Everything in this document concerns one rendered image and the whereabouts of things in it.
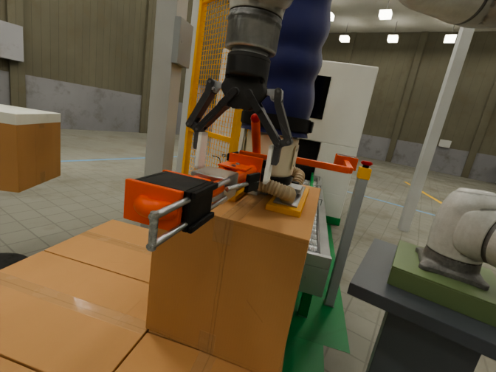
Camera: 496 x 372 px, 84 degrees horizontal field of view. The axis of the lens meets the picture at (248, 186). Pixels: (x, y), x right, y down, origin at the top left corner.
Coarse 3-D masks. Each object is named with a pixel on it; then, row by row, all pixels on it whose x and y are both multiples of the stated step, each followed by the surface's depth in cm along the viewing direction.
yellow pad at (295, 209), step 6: (306, 192) 99; (276, 198) 83; (300, 198) 88; (270, 204) 78; (276, 204) 78; (282, 204) 79; (288, 204) 79; (294, 204) 79; (300, 204) 82; (276, 210) 77; (282, 210) 77; (288, 210) 76; (294, 210) 76; (300, 210) 77
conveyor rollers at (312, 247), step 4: (304, 180) 345; (308, 180) 345; (304, 184) 320; (308, 184) 327; (316, 212) 223; (316, 216) 214; (316, 220) 205; (316, 224) 198; (312, 228) 188; (316, 228) 188; (312, 232) 180; (316, 232) 180; (312, 236) 171; (316, 236) 171; (312, 240) 164; (312, 244) 163; (316, 244) 162; (308, 248) 155; (312, 248) 154; (316, 248) 154
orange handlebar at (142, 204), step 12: (228, 168) 58; (240, 168) 55; (252, 168) 61; (324, 168) 91; (336, 168) 90; (348, 168) 89; (240, 180) 53; (216, 192) 41; (144, 204) 30; (156, 204) 30; (144, 216) 31; (168, 216) 31
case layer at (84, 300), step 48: (96, 240) 125; (144, 240) 132; (0, 288) 87; (48, 288) 91; (96, 288) 94; (144, 288) 99; (0, 336) 71; (48, 336) 74; (96, 336) 76; (144, 336) 79
